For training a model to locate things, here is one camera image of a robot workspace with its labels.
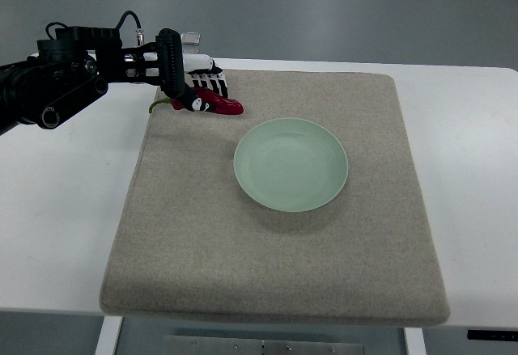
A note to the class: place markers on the white table leg left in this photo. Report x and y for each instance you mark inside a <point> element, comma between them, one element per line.
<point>109,335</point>

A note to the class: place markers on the beige felt mat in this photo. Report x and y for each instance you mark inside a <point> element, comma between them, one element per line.
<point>192,244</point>

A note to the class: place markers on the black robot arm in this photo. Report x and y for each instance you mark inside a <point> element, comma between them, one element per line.
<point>74,68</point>

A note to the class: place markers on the white table leg right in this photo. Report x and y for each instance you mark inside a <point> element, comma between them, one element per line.
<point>414,341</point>

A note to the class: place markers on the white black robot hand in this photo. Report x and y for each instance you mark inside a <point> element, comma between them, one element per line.
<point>204,72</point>

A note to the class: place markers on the metal base plate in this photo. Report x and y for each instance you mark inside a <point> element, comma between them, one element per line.
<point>236,346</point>

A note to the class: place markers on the black table control panel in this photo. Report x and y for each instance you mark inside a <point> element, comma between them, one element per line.
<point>492,335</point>

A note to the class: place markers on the clear floor socket cover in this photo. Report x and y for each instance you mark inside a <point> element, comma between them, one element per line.
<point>190,38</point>

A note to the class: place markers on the white table leg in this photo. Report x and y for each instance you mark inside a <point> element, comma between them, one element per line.
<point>414,341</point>
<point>109,335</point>

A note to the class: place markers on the red chili pepper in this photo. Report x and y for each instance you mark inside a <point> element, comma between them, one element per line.
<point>202,99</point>

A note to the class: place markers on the light green plate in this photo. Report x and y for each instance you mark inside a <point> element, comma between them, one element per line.
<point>291,165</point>

